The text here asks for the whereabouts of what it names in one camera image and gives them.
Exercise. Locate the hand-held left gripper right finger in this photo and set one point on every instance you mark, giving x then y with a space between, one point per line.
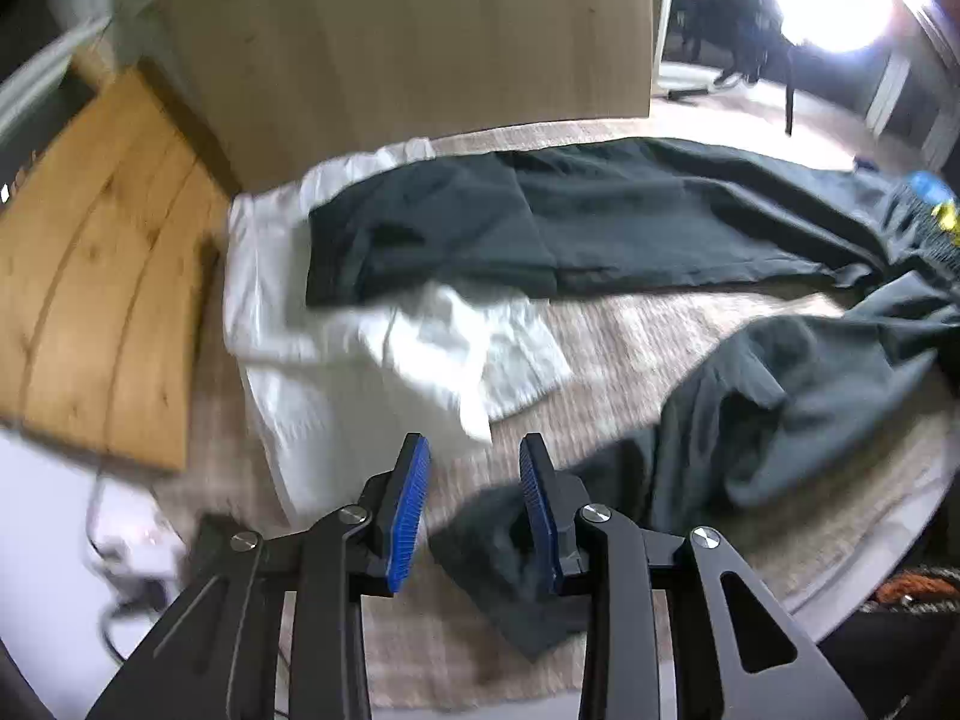
536 517

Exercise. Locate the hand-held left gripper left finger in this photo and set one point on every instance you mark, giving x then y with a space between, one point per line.
409 517

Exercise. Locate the dark green pants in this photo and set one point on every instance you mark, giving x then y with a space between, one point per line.
637 217

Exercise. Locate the white cloth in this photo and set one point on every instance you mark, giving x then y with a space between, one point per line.
322 360

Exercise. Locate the beige checked rug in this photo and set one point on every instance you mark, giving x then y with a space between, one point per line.
637 360

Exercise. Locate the orange knitted cloth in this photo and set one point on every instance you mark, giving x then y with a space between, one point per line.
911 585

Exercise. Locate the brown wooden board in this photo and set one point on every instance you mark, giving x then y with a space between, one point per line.
97 262

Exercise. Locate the light wooden cabinet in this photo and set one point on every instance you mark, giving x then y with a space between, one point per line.
412 37

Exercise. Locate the yellow and black garment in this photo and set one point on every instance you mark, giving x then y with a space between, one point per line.
946 214

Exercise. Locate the blue cloth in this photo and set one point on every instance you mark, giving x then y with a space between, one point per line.
925 184

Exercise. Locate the white pole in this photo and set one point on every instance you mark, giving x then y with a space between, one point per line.
663 7

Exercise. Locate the black tripod stand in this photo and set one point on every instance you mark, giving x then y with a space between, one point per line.
739 7

